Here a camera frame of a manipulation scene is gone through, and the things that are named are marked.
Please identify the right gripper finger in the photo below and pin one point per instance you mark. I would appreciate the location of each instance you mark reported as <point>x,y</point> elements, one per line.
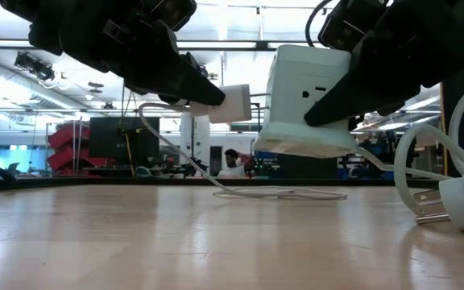
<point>349,100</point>

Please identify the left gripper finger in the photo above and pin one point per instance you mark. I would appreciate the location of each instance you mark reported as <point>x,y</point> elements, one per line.
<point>167,76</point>
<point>193,60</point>

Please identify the white cube power strip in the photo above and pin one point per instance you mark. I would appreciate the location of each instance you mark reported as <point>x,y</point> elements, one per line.
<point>296,80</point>

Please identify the white USB charger block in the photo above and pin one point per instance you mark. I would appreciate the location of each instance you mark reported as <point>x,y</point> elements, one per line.
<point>236,104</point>

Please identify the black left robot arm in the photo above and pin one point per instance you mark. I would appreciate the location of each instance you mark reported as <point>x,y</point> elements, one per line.
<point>14,6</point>

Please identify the black upright board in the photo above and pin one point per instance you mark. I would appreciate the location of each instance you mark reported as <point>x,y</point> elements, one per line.
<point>304,167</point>

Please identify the black screen panel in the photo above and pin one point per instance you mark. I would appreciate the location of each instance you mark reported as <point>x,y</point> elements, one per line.
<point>107,137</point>

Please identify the small blue storage box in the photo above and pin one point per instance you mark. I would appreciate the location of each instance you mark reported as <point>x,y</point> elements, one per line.
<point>265,155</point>

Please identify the person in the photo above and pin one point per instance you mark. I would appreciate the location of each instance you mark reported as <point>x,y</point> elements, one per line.
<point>232,171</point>

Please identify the red stacked bins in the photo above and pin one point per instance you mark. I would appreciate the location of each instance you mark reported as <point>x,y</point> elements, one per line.
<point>65,157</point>

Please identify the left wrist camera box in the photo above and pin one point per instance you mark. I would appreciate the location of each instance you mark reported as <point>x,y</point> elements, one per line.
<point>173,14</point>

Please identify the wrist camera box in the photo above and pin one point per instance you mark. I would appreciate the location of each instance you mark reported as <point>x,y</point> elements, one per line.
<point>349,24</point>
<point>173,14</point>

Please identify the black ceiling camera mount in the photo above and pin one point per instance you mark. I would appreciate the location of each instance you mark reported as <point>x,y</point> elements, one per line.
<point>34,66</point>

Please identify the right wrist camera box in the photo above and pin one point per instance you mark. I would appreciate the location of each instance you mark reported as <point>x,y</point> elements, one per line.
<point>349,24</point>

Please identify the black table frame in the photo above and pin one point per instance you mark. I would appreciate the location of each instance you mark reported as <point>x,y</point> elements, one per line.
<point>95,181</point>

